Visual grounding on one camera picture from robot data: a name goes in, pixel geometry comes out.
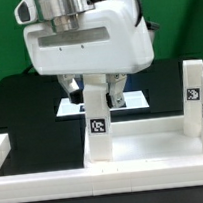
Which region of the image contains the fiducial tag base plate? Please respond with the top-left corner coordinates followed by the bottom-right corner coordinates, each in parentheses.
top-left (56, 91), bottom-right (149, 118)

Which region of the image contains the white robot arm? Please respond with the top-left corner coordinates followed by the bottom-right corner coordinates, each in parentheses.
top-left (14, 0), bottom-right (154, 107)

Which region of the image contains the white desk top tray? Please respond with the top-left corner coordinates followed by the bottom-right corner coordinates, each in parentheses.
top-left (83, 115), bottom-right (203, 167)

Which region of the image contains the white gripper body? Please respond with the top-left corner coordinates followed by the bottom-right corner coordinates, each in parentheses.
top-left (23, 0), bottom-right (154, 75)

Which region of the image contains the white U-shaped border fence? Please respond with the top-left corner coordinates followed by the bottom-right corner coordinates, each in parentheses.
top-left (0, 134), bottom-right (203, 203)

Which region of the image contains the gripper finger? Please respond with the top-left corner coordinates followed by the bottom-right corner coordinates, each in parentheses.
top-left (57, 74), bottom-right (82, 104)
top-left (106, 74), bottom-right (127, 109)

